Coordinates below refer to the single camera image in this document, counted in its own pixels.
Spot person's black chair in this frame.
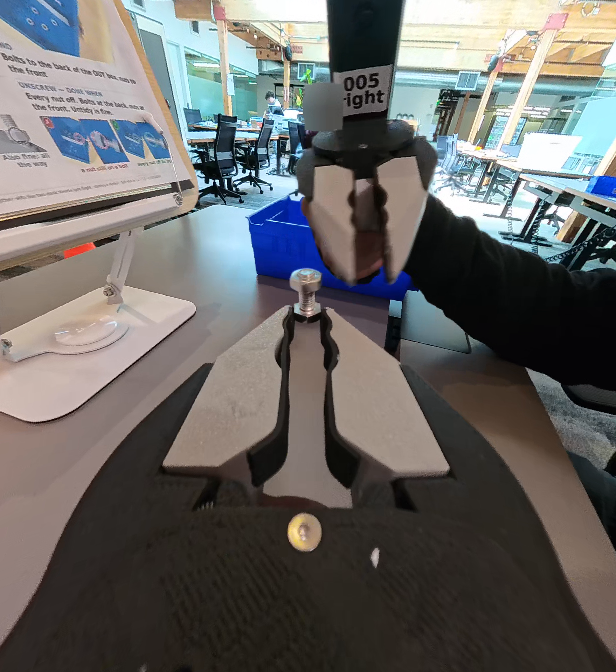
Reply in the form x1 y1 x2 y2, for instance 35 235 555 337
560 383 616 476

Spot person's right hand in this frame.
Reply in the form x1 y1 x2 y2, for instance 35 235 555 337
320 227 388 286

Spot white metal stand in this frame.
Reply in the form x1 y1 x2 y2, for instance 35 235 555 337
0 202 197 423

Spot printed instruction sheet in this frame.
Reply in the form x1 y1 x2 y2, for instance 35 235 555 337
0 0 190 224

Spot wooden office desk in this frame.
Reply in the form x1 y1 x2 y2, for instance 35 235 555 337
520 172 616 221

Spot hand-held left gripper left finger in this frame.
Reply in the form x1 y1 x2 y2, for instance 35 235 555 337
162 306 295 488

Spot silver hex nut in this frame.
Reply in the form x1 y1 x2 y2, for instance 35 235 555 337
289 268 323 294

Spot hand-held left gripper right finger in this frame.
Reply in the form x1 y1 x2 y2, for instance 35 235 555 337
322 307 451 489

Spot person's right forearm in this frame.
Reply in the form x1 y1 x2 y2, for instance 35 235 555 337
402 194 616 394

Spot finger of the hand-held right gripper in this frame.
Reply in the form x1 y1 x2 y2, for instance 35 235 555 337
372 156 429 285
307 166 358 285

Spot wooden display board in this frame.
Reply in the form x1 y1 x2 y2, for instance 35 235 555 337
113 0 199 216

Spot white panel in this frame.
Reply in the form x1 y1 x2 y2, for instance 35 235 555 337
518 132 583 174

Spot dark grey desk pad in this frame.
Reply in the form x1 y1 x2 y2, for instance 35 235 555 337
400 289 472 354

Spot black office chair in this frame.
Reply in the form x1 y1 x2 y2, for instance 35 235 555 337
234 118 276 194
195 113 245 204

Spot metal page holder clip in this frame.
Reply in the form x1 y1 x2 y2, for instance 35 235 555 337
142 111 185 205

